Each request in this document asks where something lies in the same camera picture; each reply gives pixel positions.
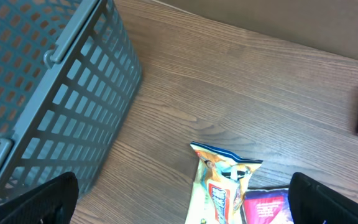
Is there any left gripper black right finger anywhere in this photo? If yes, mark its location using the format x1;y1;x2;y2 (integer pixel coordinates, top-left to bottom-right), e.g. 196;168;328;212
288;172;358;224

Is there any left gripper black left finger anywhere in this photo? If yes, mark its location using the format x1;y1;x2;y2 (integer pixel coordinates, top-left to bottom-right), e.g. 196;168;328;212
0;172;79;224

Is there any red purple pad pack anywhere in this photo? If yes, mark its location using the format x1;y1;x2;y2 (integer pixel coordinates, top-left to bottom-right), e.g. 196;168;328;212
242;188;294;224

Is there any yellow snack bag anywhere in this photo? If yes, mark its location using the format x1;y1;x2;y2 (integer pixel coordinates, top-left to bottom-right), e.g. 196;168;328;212
185;142;262;224

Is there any dark grey plastic basket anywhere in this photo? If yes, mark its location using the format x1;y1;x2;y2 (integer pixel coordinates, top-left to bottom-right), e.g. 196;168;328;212
0;0;142;206

